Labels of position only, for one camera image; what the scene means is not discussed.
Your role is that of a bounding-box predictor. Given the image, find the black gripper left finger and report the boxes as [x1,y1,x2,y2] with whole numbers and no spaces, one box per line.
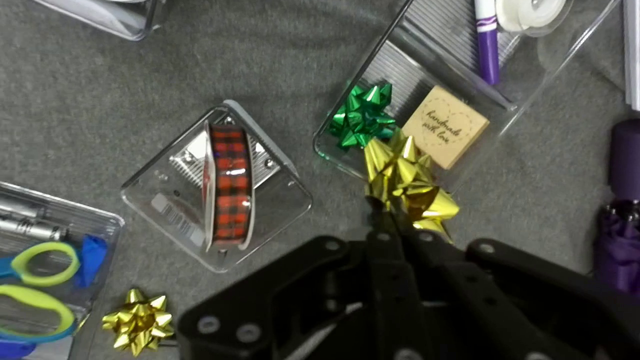
[179,198,403,360]

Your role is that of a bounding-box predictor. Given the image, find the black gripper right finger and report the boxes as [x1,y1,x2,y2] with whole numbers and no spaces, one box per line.
[399,222,640,360]

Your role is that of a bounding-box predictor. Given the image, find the gold gift bow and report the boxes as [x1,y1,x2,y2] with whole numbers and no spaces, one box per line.
[101,287,177,358]
[363,132,463,236]

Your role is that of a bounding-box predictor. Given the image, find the clear plaid ribbon case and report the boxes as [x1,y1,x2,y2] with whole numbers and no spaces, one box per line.
[118,98,317,276]

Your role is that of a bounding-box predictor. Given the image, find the red plaid ribbon spool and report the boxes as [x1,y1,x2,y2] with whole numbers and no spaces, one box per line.
[204,123,257,253]

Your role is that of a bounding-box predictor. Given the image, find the purple folded umbrella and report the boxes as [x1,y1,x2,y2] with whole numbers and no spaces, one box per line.
[593,118,640,298]

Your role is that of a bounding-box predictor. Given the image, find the kraft paper gift tag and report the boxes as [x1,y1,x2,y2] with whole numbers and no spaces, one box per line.
[400,84,492,173]

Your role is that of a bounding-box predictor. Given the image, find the clear tray with pens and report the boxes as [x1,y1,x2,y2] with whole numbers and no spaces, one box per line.
[0,179,126,360]

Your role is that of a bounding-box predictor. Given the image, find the green gift bow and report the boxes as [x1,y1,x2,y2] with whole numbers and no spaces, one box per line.
[329,78,400,151]

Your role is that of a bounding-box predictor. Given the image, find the clear plastic bow tray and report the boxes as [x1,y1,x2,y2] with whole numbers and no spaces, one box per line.
[310,12,519,182]

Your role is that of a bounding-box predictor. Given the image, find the purple white marker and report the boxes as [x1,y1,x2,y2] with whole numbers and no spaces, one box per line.
[472,0,502,88]

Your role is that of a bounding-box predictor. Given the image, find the blue silver pen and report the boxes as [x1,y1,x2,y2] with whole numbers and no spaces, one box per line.
[0,214,69,244]

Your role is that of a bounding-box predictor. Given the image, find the white framed black tablet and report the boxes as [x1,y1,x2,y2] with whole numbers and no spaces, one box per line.
[620,0,640,115]

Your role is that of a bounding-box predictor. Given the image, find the clear tray with marker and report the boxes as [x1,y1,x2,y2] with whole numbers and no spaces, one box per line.
[399,0,622,113]

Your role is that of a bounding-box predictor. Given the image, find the white tape roll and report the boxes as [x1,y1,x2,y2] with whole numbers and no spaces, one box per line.
[496,0,569,37]

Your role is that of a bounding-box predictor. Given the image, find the grey tablecloth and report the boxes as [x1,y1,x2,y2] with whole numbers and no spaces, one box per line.
[0,0,640,360]

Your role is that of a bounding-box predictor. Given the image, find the green blue handled scissors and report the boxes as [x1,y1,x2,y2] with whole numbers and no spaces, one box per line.
[0,234,110,360]

